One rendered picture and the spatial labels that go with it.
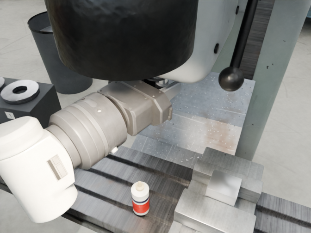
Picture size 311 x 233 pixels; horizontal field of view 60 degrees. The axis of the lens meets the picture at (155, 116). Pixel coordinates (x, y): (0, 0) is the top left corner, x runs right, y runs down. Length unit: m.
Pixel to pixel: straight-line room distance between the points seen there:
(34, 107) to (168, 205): 0.41
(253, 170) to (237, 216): 0.16
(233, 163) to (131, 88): 0.38
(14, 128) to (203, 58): 0.22
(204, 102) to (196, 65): 0.55
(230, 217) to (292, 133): 1.85
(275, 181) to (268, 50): 1.32
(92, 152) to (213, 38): 0.20
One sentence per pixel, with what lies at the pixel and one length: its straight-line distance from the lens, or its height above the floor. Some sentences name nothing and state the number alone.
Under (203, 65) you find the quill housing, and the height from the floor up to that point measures 1.35.
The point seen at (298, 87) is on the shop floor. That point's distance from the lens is 2.94.
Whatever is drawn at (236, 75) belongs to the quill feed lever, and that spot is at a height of 1.34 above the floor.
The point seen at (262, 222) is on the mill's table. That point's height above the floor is 0.90.
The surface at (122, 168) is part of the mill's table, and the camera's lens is 0.76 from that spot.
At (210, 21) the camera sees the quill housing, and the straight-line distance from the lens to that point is 0.30.
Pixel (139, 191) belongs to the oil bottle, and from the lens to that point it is 0.61.
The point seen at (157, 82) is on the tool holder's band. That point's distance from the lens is 0.43.
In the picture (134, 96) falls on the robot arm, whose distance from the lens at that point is 0.40.
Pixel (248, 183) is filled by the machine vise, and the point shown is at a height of 1.01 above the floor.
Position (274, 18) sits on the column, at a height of 1.25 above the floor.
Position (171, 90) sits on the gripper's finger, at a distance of 0.45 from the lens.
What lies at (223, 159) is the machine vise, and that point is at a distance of 0.71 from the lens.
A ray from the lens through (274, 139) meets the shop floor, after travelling 2.27.
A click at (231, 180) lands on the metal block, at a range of 0.59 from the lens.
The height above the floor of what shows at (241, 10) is 1.35.
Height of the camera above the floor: 1.51
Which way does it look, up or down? 42 degrees down
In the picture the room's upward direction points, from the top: straight up
